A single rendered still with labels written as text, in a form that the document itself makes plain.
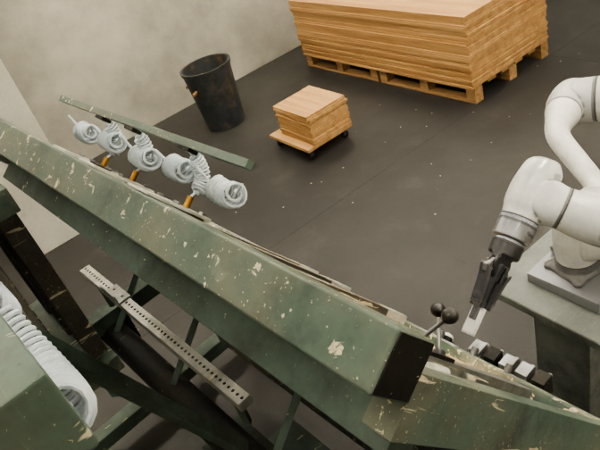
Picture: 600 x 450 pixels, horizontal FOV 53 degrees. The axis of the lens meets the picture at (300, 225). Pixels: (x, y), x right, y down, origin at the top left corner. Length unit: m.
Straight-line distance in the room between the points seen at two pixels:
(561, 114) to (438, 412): 1.07
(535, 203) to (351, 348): 0.73
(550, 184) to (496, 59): 4.16
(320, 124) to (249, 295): 4.18
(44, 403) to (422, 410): 0.59
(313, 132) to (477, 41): 1.52
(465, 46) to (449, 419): 4.44
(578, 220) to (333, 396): 0.69
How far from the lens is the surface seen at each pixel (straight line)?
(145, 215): 1.33
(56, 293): 2.32
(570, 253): 2.40
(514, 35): 5.75
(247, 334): 1.30
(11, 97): 5.23
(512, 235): 1.46
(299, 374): 1.19
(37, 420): 0.56
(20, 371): 0.56
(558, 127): 1.79
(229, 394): 2.09
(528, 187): 1.48
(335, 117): 5.23
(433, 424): 1.01
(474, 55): 5.35
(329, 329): 0.89
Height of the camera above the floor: 2.51
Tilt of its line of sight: 34 degrees down
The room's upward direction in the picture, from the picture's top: 19 degrees counter-clockwise
